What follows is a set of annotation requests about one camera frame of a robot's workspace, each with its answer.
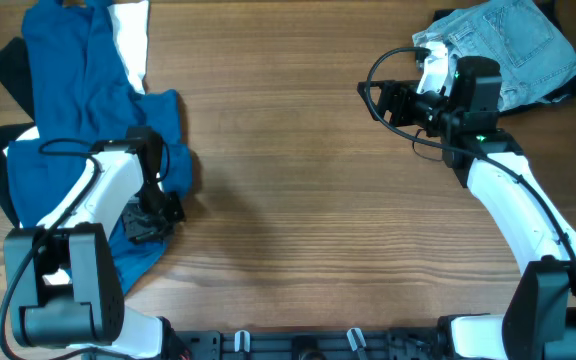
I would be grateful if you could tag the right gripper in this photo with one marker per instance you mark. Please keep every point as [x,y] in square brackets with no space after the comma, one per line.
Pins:
[398,103]

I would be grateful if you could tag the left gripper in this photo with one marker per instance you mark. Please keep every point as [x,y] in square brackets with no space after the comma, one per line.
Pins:
[140,230]

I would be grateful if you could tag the blue polo shirt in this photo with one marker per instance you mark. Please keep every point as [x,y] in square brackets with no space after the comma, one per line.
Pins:
[82,94]

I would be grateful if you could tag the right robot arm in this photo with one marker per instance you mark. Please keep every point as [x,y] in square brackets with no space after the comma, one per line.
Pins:
[461,121]

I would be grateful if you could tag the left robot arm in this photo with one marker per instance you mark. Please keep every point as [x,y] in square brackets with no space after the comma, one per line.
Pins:
[63,290]

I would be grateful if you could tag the light blue denim shorts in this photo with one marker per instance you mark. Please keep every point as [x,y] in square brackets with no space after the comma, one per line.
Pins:
[523,45]

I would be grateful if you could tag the white t-shirt with black print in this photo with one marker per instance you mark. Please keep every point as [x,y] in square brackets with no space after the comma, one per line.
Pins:
[130,26]

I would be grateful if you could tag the black garment on left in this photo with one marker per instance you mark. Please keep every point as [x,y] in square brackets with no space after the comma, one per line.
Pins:
[15,76]

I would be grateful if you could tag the black garment under shorts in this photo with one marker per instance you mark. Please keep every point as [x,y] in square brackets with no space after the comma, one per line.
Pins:
[575,85]

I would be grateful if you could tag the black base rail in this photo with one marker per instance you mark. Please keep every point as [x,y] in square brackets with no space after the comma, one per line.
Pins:
[353,344]

